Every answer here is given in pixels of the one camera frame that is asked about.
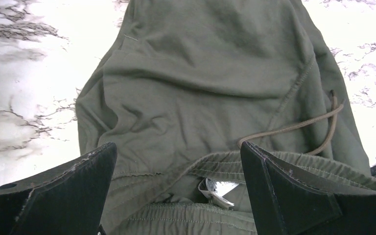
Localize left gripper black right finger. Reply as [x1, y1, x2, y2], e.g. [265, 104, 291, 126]
[240, 142, 376, 235]

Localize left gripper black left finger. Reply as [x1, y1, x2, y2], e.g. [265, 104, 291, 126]
[0, 142, 117, 235]

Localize dark olive shorts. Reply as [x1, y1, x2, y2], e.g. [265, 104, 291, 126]
[76, 0, 376, 235]

